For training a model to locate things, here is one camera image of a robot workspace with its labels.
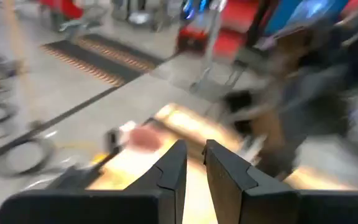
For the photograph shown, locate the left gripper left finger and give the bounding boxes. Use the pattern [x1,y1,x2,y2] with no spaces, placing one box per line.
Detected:
[0,139,188,224]

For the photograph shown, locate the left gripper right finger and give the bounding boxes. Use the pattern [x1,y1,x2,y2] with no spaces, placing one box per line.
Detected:
[201,139,358,224]

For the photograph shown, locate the white mug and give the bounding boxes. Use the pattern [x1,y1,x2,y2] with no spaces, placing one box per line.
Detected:
[118,120,165,154]

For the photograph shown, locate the black mat with orange stripes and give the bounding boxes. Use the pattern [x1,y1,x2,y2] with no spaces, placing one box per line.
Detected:
[40,33,165,87]

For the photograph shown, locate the red cart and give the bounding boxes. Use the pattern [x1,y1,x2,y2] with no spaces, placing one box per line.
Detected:
[177,0,262,58]

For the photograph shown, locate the blue panel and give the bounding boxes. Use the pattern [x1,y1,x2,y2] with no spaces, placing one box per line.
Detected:
[264,0,349,37]

